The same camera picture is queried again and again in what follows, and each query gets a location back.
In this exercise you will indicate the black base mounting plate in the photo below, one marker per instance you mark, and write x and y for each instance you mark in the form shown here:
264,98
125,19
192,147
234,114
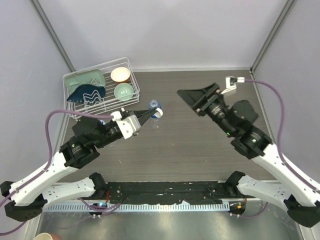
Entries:
167,193

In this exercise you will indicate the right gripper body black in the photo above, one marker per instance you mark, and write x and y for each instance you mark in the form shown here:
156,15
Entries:
212,105

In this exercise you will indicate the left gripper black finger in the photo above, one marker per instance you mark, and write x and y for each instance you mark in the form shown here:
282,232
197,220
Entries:
138,112
145,116

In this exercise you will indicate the mint green plate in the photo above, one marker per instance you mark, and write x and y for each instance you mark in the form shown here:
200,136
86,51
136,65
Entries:
92,77

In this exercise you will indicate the orange white bowl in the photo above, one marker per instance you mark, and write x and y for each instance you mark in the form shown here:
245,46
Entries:
120,75

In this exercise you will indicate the pink cup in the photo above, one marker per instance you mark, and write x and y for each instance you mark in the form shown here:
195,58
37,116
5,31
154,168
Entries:
54,236

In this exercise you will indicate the blue labelled plastic bottle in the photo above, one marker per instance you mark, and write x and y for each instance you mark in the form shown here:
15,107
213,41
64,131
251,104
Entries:
154,121

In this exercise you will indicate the clear unlabelled plastic bottle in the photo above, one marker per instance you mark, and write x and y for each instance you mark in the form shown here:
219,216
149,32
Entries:
108,134

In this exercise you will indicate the slotted cable duct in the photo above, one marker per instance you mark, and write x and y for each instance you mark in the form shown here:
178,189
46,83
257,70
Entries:
76,206

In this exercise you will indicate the mint green bowl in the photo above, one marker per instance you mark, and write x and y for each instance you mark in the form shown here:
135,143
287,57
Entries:
123,92

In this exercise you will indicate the cream cup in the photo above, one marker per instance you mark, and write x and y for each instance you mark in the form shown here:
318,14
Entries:
43,236

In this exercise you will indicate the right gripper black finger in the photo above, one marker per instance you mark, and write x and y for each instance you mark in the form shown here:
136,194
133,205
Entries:
198,104
193,94

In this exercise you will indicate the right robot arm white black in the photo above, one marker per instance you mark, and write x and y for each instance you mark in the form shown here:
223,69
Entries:
297,194

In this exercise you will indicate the plain white bottle cap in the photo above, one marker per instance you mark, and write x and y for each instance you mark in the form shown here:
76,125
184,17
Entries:
158,113

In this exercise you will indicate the white wire dish rack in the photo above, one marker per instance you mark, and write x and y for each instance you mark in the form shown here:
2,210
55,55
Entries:
108,103

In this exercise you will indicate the dark blue plate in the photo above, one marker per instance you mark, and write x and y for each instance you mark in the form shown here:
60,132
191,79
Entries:
85,92

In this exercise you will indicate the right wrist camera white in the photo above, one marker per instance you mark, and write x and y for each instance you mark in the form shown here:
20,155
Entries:
231,85

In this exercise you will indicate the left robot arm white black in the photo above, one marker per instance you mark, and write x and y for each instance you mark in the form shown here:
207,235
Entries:
27,198

